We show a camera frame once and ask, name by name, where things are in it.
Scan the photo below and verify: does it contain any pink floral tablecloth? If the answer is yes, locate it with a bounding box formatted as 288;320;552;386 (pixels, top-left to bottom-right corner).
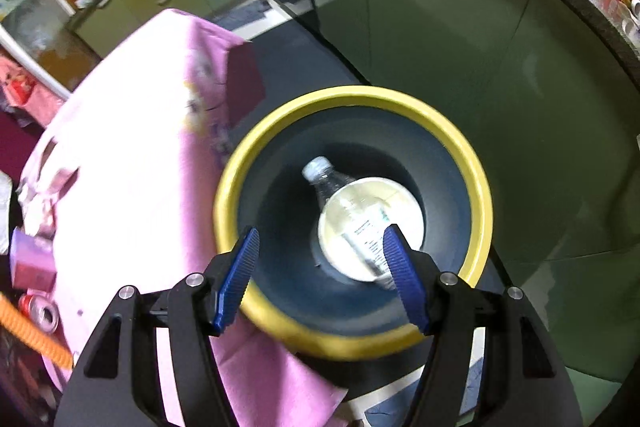
17;8;348;427

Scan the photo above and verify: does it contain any blue floor mat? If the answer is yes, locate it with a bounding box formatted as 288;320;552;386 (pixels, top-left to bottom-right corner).
215;0;281;40

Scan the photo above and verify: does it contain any white cup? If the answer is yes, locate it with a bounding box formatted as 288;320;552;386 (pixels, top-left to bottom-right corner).
620;0;640;38

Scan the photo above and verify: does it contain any red printed cloth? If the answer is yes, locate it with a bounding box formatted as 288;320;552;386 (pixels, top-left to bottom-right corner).
0;57;38;108

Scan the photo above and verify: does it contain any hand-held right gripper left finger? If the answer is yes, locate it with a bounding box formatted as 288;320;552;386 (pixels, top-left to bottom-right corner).
52;227;261;427

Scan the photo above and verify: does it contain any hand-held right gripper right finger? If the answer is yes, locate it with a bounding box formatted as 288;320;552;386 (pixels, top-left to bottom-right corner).
382;223;586;427

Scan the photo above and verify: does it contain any green base cabinet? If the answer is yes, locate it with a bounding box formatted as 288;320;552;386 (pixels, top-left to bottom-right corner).
240;0;640;388

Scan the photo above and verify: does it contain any white-framed glass door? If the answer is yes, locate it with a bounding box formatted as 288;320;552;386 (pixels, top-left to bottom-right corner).
0;0;101;98

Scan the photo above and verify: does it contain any red drink can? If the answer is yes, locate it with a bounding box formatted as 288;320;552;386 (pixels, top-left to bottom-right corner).
18;293;60;333

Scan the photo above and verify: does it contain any orange corrugated hose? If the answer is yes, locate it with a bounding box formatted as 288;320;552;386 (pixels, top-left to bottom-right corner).
0;292;75;370

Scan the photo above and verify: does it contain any clear plastic bottle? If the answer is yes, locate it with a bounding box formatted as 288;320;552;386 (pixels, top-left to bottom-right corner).
301;155;401;290

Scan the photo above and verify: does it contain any yellow-rimmed dark waste bin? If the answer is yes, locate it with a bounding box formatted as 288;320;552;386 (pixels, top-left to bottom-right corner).
212;86;494;362

